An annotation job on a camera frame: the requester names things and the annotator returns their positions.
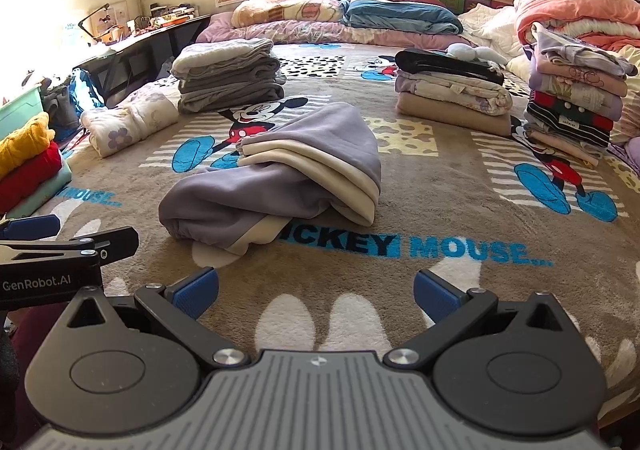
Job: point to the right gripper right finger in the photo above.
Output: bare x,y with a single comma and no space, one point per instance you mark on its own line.
455,313

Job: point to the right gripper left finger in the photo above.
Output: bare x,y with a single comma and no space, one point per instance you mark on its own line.
176,309

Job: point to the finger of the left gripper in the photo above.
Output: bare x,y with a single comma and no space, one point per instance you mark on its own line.
30,228
113,245

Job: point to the purple and cream pants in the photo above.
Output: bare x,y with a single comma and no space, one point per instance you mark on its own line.
324,159

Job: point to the grey folded clothes stack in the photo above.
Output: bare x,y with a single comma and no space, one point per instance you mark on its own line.
230,73

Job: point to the colourful folded clothes stack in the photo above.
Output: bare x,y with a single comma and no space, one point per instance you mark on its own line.
578,94

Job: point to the red folded garment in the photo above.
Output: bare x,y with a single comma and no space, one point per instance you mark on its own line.
23,181

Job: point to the teal folded garment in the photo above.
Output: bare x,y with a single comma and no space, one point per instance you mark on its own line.
42,194

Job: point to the yellow folded garment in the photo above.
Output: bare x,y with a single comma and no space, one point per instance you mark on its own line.
23,144

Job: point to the Mickey Mouse brown blanket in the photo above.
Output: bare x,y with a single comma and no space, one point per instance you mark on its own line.
477,209

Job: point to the green plastic bin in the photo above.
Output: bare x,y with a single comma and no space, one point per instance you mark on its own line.
18,111

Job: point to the white floral folded quilt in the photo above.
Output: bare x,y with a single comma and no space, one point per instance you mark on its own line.
113,129

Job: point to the black desk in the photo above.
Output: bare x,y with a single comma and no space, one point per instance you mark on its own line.
129,64

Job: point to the beige folded blanket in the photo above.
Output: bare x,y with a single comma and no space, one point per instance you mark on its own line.
453,114

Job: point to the floral white folded blanket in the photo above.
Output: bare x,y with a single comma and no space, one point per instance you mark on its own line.
476,94

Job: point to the pink purple long quilt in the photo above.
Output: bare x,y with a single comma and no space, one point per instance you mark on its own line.
318,32

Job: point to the black folded garment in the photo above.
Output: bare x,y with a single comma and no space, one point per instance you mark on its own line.
416,61

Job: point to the cartoon print pillow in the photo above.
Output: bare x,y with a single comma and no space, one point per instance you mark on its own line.
255,12

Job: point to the white cream quilt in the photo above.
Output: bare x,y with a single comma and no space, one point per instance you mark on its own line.
492,27

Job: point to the blue folded quilt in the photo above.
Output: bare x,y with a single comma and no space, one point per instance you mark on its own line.
416,17

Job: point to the pink folded quilt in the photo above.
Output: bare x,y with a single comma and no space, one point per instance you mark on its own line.
608,24

